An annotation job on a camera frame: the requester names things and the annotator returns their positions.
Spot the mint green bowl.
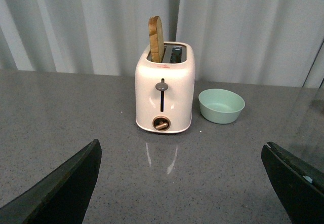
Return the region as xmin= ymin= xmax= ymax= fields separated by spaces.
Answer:
xmin=198 ymin=89 xmax=246 ymax=124

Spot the toast bread slice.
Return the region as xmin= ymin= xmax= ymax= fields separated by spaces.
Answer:
xmin=148 ymin=16 xmax=164 ymax=63

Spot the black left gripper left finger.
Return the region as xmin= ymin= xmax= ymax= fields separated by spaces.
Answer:
xmin=1 ymin=139 xmax=102 ymax=223

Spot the cream white toaster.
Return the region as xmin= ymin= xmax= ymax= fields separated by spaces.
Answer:
xmin=135 ymin=42 xmax=195 ymax=134

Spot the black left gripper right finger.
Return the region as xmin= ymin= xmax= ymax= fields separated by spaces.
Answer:
xmin=261 ymin=142 xmax=323 ymax=223

